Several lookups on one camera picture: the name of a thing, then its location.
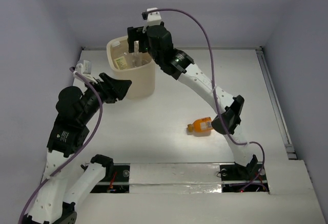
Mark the large bottle yellow label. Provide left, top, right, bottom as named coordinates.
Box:
left=111, top=41, right=133, bottom=70

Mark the silver foil tape strip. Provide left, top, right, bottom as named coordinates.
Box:
left=129, top=163, right=222, bottom=194

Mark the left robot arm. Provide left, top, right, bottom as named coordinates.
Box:
left=18, top=68, right=132, bottom=223

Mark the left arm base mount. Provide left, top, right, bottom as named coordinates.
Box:
left=80, top=154, right=130, bottom=193

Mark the orange juice bottle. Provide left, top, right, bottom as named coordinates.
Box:
left=186, top=117, right=213, bottom=134

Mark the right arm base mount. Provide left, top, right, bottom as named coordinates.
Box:
left=216, top=155, right=269, bottom=193

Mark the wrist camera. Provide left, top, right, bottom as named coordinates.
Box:
left=141, top=8, right=162, bottom=33
left=70, top=60, right=97, bottom=83

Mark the aluminium table edge rail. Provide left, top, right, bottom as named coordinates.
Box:
left=255, top=47, right=298, bottom=160

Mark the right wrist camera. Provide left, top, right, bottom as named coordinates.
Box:
left=141, top=8, right=162, bottom=33

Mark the beige plastic waste bin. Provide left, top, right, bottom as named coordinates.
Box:
left=106, top=36, right=155, bottom=99

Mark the crushed clear bottle white cap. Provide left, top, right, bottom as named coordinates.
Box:
left=131, top=40, right=142, bottom=68

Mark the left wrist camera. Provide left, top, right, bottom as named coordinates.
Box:
left=70, top=60, right=97, bottom=83

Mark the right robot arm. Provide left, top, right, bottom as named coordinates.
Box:
left=127, top=25, right=258, bottom=181

